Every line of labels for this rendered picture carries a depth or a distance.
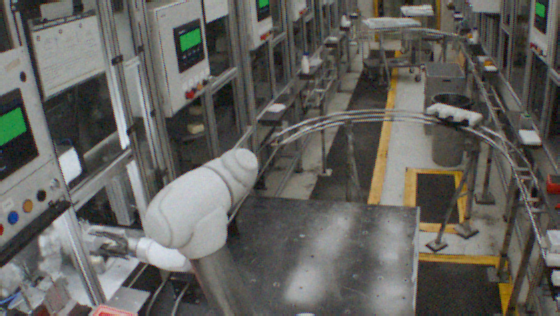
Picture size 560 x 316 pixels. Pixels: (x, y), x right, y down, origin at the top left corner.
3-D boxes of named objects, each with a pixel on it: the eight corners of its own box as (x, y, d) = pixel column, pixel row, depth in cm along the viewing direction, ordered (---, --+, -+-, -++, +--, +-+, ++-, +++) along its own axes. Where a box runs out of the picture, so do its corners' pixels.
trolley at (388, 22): (368, 85, 640) (366, 19, 598) (360, 75, 691) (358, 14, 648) (425, 82, 640) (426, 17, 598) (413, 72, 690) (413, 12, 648)
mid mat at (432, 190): (473, 234, 308) (473, 233, 308) (400, 230, 324) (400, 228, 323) (463, 171, 394) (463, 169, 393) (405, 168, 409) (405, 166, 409)
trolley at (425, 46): (438, 65, 721) (439, 8, 678) (404, 65, 730) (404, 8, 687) (429, 53, 795) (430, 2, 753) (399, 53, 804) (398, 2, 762)
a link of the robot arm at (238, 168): (217, 166, 127) (183, 187, 117) (245, 129, 114) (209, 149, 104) (248, 201, 125) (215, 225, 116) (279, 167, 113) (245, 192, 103)
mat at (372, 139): (376, 225, 332) (376, 224, 332) (300, 219, 349) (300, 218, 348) (400, 49, 832) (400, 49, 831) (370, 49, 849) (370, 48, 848)
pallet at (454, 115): (426, 120, 304) (426, 107, 299) (435, 115, 312) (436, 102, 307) (472, 134, 278) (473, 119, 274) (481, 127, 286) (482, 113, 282)
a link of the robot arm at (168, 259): (153, 272, 156) (167, 244, 166) (191, 281, 152) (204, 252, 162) (143, 255, 149) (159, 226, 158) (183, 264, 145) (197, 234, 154)
